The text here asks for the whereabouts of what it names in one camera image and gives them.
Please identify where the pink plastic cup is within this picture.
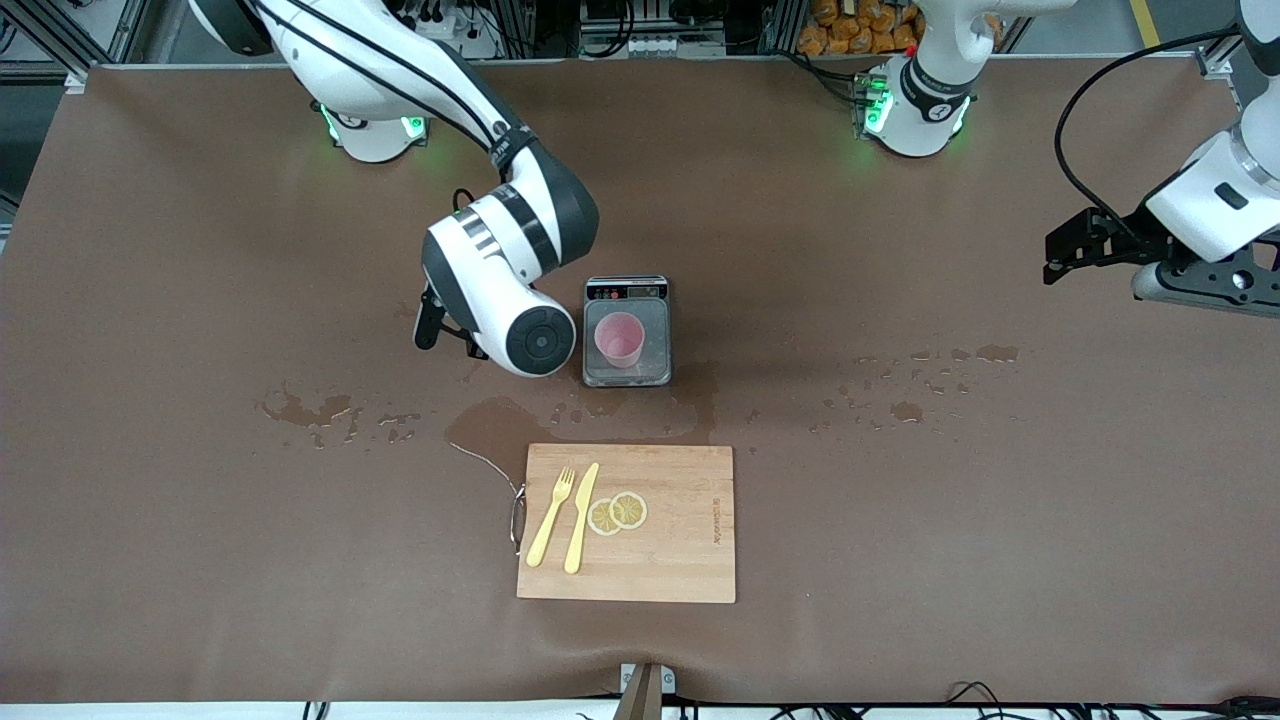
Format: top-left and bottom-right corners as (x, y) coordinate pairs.
(595, 311), (646, 369)

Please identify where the silver digital kitchen scale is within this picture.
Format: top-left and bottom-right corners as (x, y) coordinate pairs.
(582, 276), (673, 389)

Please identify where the yellow plastic fork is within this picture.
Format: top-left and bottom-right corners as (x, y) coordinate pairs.
(526, 465), (577, 569)

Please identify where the yellow plastic knife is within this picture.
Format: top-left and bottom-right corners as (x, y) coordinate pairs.
(564, 462), (601, 575)

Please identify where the white power strip with plugs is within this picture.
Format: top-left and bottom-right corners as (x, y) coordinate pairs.
(395, 0), (503, 59)

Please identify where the wooden cutting board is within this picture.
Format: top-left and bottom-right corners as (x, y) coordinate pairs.
(510, 443), (738, 605)

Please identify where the orange packaged snacks pile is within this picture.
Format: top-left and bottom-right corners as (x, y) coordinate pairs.
(798, 0), (929, 57)

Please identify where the long white power strip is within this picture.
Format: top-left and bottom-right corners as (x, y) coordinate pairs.
(585, 34), (726, 59)

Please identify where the metal table edge clamp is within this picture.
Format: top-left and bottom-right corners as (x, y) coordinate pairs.
(620, 662), (677, 720)

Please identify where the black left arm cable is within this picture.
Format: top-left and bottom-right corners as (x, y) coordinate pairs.
(1055, 30), (1243, 243)

